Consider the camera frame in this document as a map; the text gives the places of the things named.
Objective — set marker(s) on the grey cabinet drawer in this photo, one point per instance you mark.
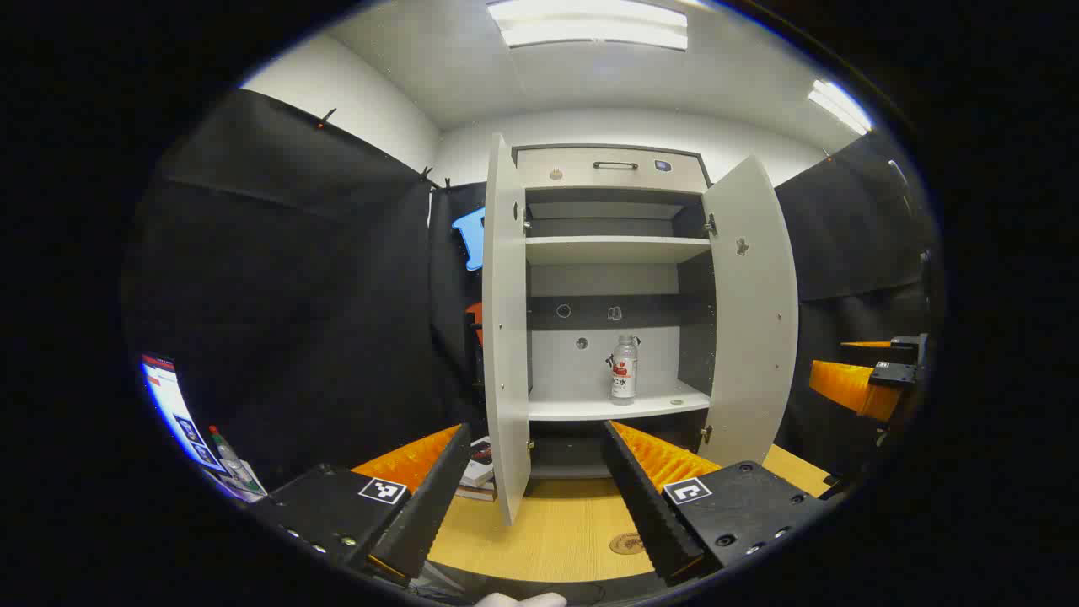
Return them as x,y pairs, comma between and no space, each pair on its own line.
573,169

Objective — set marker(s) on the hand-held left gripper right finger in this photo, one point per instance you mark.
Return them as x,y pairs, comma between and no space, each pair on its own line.
645,506

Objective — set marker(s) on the black backdrop cloth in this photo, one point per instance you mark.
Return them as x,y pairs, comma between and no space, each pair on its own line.
295,295

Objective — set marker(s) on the round brown coaster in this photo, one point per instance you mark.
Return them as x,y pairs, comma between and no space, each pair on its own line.
625,545

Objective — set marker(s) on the grey cabinet door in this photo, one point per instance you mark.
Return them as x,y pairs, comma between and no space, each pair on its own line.
506,337
754,312

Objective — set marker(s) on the narrow ceiling light panel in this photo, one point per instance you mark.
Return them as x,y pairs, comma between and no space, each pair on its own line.
839,105

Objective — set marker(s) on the large ceiling light panel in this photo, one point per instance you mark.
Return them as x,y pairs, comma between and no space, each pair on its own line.
590,24

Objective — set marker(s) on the white paper sheets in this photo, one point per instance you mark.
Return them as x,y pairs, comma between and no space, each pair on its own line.
244,491

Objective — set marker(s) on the computer monitor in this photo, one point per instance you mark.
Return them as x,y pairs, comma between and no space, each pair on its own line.
173,405

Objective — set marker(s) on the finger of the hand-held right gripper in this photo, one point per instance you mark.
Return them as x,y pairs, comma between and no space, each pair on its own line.
906,346
847,386

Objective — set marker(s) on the brown book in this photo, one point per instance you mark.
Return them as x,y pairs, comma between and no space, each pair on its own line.
476,492

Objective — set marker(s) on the clear bottle with red label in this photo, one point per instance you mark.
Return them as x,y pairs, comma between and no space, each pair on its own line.
624,375

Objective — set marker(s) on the small green-capped bottle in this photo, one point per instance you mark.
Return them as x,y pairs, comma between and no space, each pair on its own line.
228,455

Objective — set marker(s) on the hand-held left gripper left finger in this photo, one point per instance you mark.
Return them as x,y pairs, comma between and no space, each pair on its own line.
430,506

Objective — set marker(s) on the grey cabinet with shelves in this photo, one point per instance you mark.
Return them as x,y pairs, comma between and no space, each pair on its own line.
607,253

